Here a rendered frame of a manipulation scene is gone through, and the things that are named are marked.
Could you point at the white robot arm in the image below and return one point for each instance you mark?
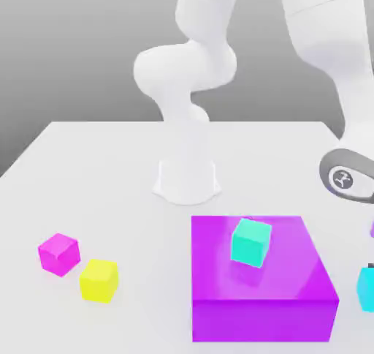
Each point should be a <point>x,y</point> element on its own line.
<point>187,67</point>

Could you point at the small teal cube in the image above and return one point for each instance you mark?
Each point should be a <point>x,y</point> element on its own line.
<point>250,244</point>

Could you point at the small yellow cube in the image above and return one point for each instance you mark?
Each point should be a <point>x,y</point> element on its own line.
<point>98,281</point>

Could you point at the small magenta cube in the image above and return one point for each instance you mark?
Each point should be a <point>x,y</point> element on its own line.
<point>58,254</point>

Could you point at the small cyan cube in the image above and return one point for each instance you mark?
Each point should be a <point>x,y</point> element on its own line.
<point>366,289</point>

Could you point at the large purple box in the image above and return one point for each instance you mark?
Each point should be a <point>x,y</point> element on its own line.
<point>263,316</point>

